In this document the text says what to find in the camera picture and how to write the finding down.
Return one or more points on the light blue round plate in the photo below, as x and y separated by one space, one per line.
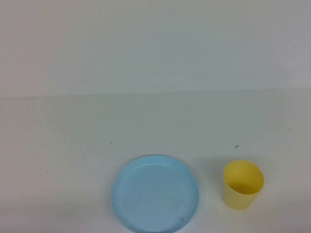
155 194

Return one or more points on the yellow plastic cup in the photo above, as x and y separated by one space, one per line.
236 201

